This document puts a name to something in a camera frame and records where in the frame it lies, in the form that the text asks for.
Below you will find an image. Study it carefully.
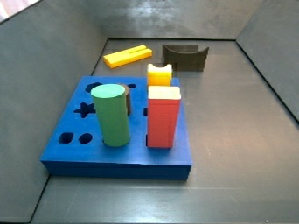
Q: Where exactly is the yellow curved-top block peg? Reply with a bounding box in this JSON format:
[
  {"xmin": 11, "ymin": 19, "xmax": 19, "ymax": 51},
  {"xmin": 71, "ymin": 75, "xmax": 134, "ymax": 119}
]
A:
[{"xmin": 147, "ymin": 64, "xmax": 174, "ymax": 86}]

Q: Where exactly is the black curved regrasp stand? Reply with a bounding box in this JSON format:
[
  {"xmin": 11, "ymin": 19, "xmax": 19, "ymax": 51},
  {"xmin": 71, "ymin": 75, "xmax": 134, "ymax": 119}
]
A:
[{"xmin": 163, "ymin": 45, "xmax": 210, "ymax": 72}]

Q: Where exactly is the red square block peg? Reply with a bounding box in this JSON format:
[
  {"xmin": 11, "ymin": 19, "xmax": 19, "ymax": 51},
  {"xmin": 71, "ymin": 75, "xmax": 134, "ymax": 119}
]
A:
[{"xmin": 147, "ymin": 86, "xmax": 182, "ymax": 148}]

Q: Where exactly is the dark brown cylinder peg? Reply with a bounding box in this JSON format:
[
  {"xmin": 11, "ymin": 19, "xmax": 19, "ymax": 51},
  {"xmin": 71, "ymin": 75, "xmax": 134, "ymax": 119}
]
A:
[{"xmin": 119, "ymin": 83, "xmax": 131, "ymax": 116}]

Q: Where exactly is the green cylinder peg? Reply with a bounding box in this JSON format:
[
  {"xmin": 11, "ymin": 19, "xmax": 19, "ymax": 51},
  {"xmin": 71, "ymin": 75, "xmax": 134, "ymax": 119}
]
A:
[{"xmin": 91, "ymin": 84, "xmax": 130, "ymax": 147}]

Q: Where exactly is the yellow double-square slotted block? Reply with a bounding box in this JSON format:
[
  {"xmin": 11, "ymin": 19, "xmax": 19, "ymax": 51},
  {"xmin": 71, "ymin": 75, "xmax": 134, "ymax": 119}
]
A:
[{"xmin": 104, "ymin": 45, "xmax": 152, "ymax": 68}]

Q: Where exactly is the blue foam shape board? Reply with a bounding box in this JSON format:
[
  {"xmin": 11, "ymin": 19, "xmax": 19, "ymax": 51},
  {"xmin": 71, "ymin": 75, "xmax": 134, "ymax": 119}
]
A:
[{"xmin": 41, "ymin": 76, "xmax": 192, "ymax": 180}]

